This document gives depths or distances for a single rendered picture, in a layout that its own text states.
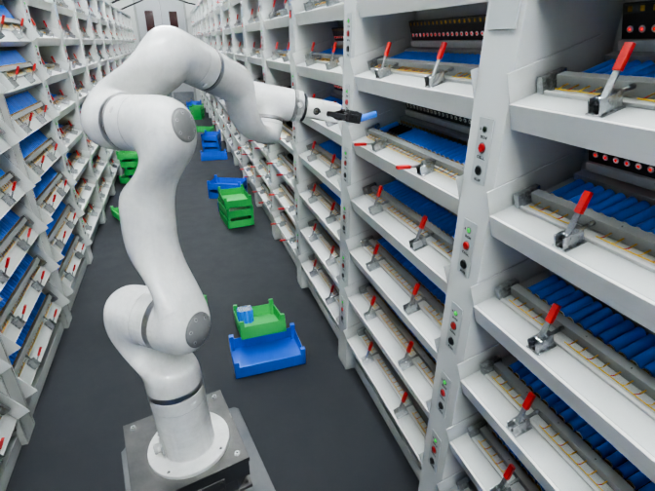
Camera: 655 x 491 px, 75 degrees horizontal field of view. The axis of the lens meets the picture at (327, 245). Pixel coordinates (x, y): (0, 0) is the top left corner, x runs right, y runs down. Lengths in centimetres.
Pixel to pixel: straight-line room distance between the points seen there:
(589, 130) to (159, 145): 65
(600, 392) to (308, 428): 110
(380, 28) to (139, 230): 95
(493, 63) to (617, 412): 59
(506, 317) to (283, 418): 103
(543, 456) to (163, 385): 75
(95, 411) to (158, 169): 129
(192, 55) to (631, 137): 73
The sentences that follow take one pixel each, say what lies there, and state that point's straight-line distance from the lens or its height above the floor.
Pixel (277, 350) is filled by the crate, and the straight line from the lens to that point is 200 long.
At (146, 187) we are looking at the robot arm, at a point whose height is 103.
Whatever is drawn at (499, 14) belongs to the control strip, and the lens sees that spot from 85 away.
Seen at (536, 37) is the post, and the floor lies 127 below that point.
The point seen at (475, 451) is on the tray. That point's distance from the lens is 119.
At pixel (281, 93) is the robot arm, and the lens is 119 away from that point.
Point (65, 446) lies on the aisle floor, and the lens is 186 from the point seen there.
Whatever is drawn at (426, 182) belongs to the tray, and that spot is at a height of 96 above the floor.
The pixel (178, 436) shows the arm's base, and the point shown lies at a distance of 109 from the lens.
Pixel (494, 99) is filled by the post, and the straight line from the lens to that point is 84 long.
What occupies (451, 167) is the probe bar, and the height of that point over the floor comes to 100.
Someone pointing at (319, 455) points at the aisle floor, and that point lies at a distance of 161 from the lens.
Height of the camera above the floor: 126
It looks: 25 degrees down
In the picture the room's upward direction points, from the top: straight up
